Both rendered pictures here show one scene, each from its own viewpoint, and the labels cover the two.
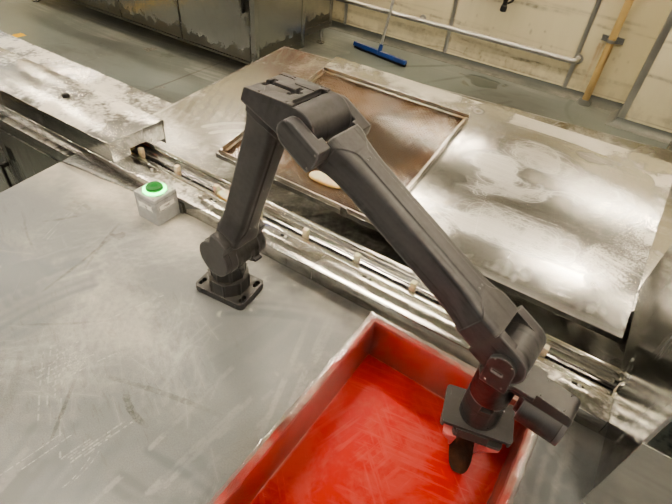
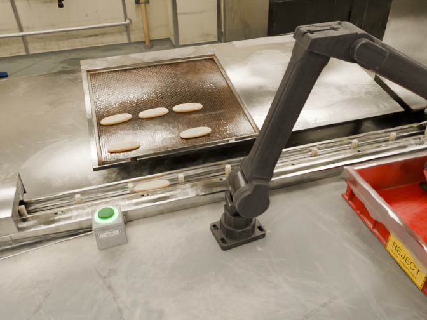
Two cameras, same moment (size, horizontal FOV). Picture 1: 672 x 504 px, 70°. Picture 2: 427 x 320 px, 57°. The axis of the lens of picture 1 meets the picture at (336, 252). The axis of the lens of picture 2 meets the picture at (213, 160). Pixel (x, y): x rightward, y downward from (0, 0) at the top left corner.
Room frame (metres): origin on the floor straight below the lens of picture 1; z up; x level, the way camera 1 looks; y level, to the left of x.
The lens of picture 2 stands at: (0.25, 0.75, 1.54)
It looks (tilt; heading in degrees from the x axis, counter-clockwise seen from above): 35 degrees down; 315
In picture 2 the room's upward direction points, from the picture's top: 2 degrees counter-clockwise
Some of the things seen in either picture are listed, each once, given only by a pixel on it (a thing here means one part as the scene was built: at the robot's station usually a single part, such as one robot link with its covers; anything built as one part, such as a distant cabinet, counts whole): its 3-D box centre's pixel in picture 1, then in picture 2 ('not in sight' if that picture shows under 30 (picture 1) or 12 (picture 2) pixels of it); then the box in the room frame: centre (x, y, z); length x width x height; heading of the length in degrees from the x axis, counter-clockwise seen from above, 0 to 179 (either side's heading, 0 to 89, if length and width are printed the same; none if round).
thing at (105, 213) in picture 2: (154, 188); (106, 214); (0.91, 0.44, 0.90); 0.04 x 0.04 x 0.02
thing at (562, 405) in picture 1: (532, 384); not in sight; (0.36, -0.27, 1.06); 0.11 x 0.09 x 0.12; 55
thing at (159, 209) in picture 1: (159, 207); (110, 230); (0.92, 0.44, 0.84); 0.08 x 0.08 x 0.11; 61
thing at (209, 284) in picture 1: (228, 274); (237, 220); (0.69, 0.22, 0.86); 0.12 x 0.09 x 0.08; 67
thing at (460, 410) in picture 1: (482, 406); not in sight; (0.38, -0.23, 0.97); 0.10 x 0.07 x 0.07; 75
